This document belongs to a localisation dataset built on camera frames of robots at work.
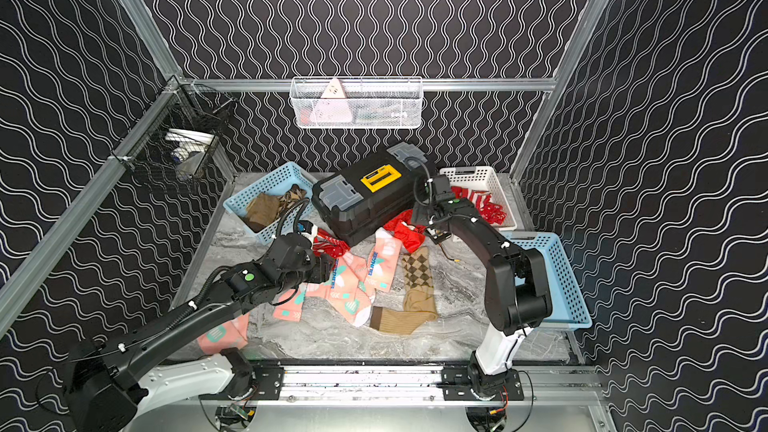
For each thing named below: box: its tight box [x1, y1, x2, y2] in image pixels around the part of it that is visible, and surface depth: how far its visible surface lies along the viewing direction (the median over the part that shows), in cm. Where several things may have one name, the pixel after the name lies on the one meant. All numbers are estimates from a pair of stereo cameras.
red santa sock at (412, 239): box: [383, 209, 427, 253], surface depth 100 cm
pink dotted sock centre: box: [274, 253, 374, 327], surface depth 89 cm
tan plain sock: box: [370, 246, 439, 335], surface depth 89 cm
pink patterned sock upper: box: [366, 227, 403, 293], surface depth 96 cm
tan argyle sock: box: [274, 183, 307, 221], surface depth 109 cm
